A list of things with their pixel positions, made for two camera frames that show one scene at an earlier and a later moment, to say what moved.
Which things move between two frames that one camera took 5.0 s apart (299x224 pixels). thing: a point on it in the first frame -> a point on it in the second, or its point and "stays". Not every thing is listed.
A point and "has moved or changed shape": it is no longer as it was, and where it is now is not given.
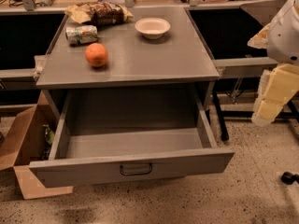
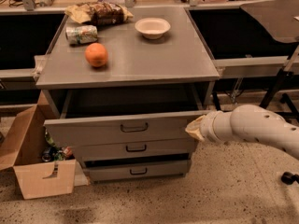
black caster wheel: [289, 178] stays
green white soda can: [81, 34] stays
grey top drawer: [114, 134] has moved or changed shape
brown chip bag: [98, 13] stays
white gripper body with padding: [284, 37] -> [206, 128]
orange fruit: [96, 54] stays
